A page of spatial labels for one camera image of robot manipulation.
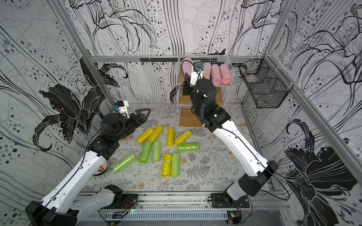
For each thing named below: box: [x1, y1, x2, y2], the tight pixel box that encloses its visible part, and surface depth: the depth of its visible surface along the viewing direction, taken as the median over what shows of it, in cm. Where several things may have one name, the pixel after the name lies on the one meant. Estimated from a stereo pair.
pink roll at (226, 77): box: [219, 63, 233, 85], surface depth 74 cm
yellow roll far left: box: [135, 127, 154, 146], surface depth 97 cm
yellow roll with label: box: [173, 129, 192, 146], surface depth 97 cm
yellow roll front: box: [161, 153, 173, 178], surface depth 83 cm
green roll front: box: [170, 153, 181, 178], surface depth 85 cm
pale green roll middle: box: [152, 140, 162, 162], surface depth 90 cm
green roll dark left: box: [138, 140, 153, 164], surface depth 90 cm
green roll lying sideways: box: [177, 143, 200, 153], surface depth 90 cm
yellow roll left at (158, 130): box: [148, 125, 164, 143], surface depth 100 cm
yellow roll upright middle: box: [166, 128, 175, 148], surface depth 97 cm
